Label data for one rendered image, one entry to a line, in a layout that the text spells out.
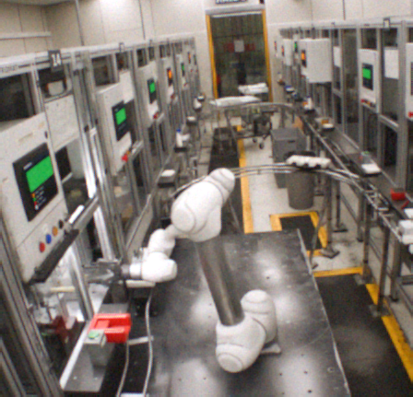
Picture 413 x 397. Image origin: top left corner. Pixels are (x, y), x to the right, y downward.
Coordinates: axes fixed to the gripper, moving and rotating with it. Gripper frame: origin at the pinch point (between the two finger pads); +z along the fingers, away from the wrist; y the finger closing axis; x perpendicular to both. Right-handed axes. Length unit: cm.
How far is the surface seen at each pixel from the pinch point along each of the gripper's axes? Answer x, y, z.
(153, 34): -826, 114, 100
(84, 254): -23.9, -2.6, 12.3
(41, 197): 43, 57, -9
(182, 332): 5, -33, -41
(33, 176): 45, 65, -9
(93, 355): 52, -4, -15
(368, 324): -66, -100, -157
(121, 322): 28.7, -7.4, -20.2
